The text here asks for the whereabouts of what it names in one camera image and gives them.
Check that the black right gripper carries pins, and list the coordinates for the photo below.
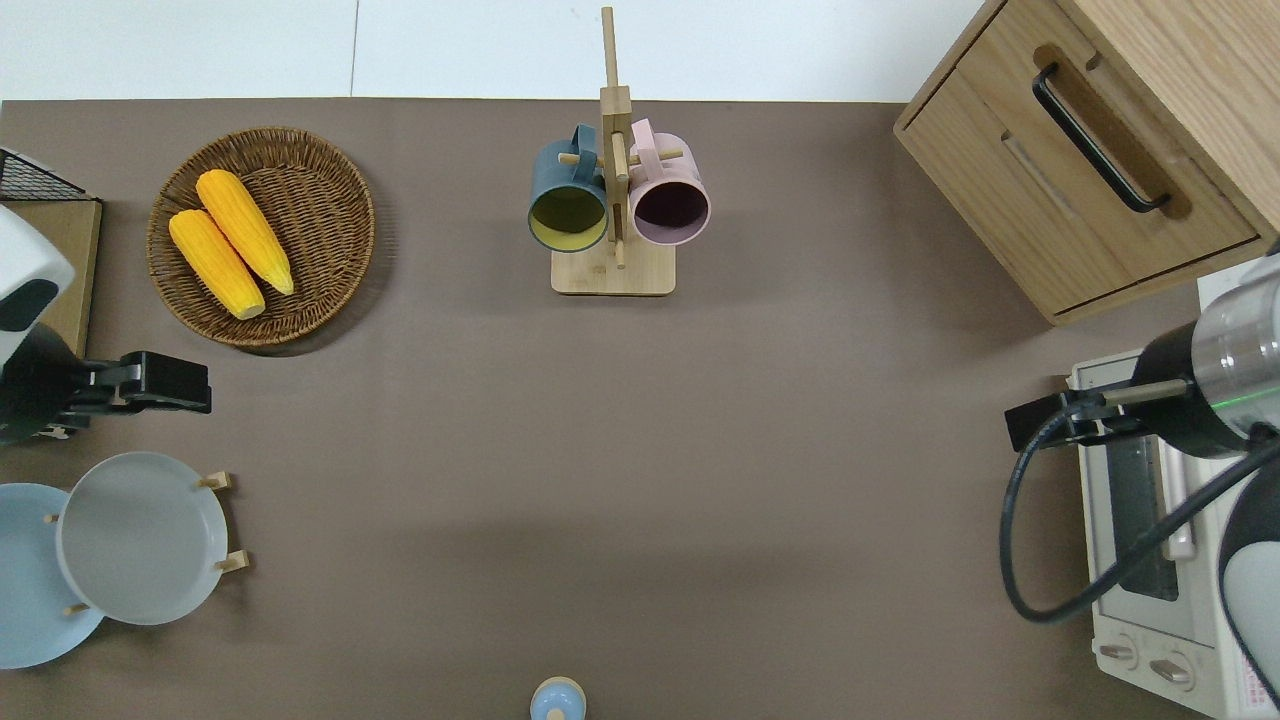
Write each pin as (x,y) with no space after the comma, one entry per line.
(1175,410)

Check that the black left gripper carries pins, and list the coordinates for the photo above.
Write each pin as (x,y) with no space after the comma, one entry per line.
(35,390)

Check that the gray plate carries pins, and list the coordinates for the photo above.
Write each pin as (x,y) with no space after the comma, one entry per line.
(140,540)

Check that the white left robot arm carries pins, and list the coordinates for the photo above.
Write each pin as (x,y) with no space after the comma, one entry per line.
(25,262)

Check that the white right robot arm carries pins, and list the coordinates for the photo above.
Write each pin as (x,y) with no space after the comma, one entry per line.
(1245,340)

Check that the light blue plate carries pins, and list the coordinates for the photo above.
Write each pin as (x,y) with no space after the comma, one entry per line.
(30,580)

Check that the wooden plate rack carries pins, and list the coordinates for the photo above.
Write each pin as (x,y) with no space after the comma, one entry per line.
(222,481)

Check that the wooden shelf board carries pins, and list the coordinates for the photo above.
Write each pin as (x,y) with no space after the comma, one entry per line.
(70,250)

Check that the white toaster oven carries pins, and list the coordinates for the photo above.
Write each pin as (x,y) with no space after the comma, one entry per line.
(1110,600)

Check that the yellow corn cob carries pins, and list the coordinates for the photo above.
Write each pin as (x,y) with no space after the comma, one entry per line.
(245,228)
(215,262)

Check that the wooden drawer cabinet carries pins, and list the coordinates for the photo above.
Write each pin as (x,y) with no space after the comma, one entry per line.
(1000,190)

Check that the round wicker basket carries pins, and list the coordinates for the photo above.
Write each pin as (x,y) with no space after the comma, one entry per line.
(320,220)

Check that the pink mug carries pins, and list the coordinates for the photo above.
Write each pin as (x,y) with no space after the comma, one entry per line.
(668,180)

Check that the dark blue mug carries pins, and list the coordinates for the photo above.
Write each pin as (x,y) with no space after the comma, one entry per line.
(560,180)

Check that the wooden mug tree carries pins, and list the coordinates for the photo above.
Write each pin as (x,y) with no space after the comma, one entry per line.
(612,275)

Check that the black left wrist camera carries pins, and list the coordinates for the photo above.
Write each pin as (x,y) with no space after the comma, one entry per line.
(165,382)

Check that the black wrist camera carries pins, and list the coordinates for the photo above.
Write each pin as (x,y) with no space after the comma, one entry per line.
(1035,422)
(165,382)

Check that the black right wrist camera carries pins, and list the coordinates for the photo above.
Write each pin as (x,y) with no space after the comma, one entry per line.
(1035,422)

